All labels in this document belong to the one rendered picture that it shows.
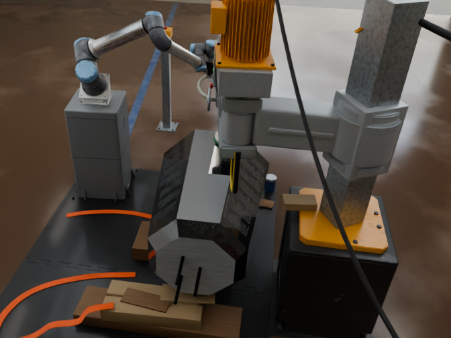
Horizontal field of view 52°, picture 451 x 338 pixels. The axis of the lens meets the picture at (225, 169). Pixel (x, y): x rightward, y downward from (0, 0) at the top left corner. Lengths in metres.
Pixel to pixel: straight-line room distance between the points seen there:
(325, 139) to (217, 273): 1.00
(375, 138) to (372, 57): 0.39
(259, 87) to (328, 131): 0.44
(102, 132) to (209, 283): 1.55
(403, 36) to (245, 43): 0.69
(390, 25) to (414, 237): 2.32
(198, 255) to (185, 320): 0.47
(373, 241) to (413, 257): 1.23
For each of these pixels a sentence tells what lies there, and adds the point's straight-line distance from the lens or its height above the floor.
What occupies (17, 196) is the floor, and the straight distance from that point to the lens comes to 4.33.
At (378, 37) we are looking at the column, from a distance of 2.23.
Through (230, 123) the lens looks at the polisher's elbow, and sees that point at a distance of 2.39.
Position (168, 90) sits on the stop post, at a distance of 4.84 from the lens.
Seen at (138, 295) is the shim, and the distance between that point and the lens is 3.05.
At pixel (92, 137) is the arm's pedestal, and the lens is 3.77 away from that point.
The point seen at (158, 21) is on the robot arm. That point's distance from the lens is 3.35.
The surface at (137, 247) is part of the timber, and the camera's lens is 3.45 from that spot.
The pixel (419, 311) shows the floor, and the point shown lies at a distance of 3.58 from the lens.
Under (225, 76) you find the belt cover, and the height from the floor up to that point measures 1.68.
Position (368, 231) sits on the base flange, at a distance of 2.80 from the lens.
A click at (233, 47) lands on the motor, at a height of 1.79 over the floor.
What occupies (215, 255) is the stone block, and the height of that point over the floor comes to 0.66.
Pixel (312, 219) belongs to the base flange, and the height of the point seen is 0.78.
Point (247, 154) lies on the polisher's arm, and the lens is 2.47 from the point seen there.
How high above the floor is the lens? 2.55
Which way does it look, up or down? 35 degrees down
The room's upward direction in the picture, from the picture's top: 4 degrees clockwise
